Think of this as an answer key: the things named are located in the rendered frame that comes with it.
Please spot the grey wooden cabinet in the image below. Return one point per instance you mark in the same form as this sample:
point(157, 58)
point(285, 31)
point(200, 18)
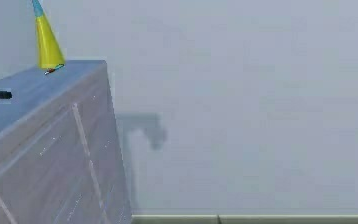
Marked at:
point(50, 146)

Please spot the yellow and teal cone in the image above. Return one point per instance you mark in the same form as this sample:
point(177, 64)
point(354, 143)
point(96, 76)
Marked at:
point(47, 46)

